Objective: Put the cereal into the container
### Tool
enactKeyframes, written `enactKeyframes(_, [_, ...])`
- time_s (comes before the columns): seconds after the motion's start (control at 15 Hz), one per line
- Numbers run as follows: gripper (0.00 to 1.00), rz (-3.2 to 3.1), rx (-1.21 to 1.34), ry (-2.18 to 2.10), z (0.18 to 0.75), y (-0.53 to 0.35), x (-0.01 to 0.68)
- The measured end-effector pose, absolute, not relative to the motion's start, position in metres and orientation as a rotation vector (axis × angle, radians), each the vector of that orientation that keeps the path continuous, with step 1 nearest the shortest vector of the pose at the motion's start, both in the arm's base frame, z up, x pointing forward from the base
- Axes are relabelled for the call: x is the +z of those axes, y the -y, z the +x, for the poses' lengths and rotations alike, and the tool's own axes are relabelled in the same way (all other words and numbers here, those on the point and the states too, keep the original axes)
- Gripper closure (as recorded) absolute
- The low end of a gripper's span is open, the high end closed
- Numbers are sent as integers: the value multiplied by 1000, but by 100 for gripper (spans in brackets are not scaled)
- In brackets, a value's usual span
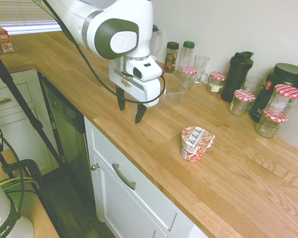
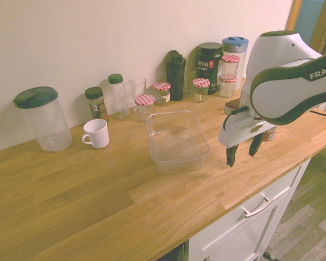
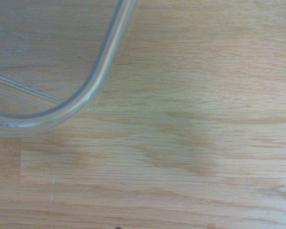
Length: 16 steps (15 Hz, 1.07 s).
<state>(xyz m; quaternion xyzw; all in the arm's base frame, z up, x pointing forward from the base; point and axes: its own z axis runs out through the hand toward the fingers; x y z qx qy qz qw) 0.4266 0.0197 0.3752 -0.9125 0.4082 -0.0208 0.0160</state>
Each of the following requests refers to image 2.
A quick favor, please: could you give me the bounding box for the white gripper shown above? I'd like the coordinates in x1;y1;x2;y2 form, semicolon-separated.
218;110;279;168

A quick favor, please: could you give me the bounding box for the clear rectangular plastic container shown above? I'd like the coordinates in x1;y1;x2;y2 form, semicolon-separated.
145;110;211;175

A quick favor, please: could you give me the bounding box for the white kitchen cabinet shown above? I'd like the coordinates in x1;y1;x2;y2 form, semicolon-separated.
189;159;312;261

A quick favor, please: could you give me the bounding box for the small clear drinking glass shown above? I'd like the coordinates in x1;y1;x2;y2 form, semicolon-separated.
183;71;198;97

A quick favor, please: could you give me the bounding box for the dark green shaker bottle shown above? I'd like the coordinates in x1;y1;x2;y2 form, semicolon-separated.
164;49;187;102

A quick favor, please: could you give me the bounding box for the black Vega protein tub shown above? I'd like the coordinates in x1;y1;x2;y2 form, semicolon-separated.
196;42;224;95

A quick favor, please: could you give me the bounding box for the clear pitcher blue lid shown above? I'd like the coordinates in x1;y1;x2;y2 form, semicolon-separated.
222;36;249;82

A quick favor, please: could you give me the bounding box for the tall clear drinking glass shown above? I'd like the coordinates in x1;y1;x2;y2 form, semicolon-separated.
129;77;148;102

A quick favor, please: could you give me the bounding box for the clear bottle green cap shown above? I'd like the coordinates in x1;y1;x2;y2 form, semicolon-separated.
108;73;131;121

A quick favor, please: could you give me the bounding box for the white ceramic mug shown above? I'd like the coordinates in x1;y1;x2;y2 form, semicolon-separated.
81;119;110;150

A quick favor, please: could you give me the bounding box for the spice jar dark lid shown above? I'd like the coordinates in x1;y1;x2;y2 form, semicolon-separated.
84;86;110;122

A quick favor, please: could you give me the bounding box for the large clear canister green lid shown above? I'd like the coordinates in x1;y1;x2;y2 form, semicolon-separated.
12;86;73;152

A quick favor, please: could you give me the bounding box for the grey brown wrist camera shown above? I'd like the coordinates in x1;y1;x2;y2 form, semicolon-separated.
223;99;244;115

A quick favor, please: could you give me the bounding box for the white drawer handle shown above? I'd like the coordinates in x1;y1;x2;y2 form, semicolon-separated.
240;194;274;218

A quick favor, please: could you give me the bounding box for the wooden door frame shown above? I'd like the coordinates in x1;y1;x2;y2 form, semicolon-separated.
289;0;326;54

